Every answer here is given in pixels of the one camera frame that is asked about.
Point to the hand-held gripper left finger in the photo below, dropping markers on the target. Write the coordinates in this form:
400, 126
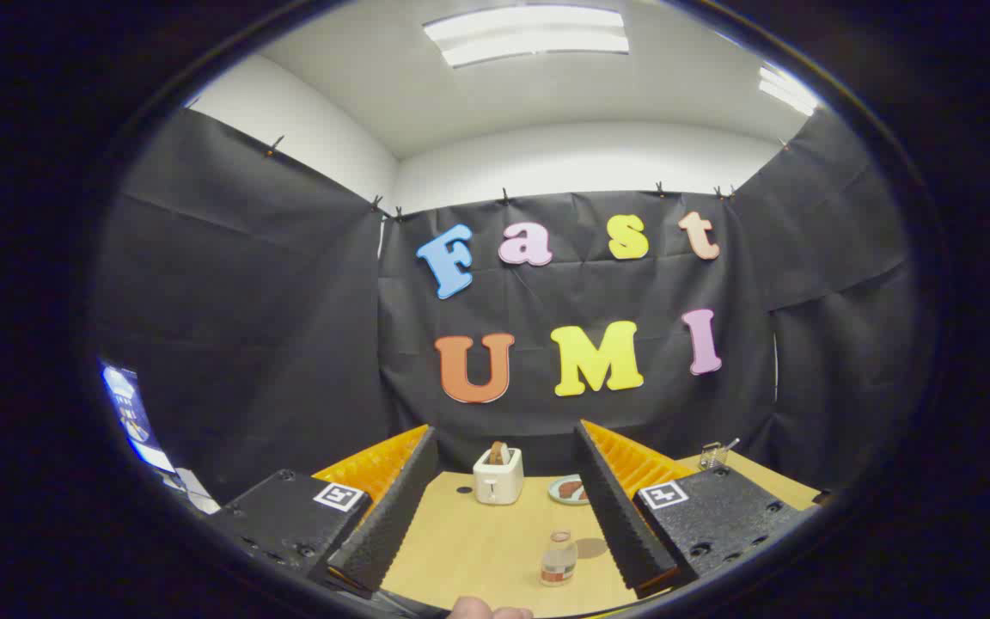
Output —
392, 516

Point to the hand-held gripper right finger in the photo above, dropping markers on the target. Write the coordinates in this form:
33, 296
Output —
620, 516

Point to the round brown coaster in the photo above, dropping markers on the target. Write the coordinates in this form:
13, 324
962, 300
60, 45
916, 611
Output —
590, 548

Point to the clear plastic juice bottle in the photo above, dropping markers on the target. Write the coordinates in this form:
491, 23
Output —
559, 563

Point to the brown meat piece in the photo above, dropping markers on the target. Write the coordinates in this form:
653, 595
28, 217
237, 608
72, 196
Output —
571, 490

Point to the pale green plate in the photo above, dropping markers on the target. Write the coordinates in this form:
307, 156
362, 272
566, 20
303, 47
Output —
555, 490

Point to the wooden table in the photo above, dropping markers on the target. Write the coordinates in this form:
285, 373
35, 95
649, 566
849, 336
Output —
478, 550

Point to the white toaster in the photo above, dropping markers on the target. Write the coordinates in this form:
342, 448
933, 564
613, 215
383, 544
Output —
498, 486

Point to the bread slice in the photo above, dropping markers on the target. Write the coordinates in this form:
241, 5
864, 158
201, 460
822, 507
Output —
498, 452

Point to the metal spoon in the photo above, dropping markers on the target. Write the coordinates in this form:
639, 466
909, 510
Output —
730, 444

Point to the white paper sheet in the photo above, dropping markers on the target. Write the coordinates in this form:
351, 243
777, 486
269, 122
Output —
197, 492

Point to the black backdrop cloth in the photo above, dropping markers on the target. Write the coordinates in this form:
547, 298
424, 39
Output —
246, 301

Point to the blue printed banner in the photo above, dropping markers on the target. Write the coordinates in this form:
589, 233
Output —
132, 413

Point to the small ceiling light panel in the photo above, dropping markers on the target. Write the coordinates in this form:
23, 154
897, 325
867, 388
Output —
787, 90

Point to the large ceiling light panel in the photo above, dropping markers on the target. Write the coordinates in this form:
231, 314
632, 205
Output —
529, 34

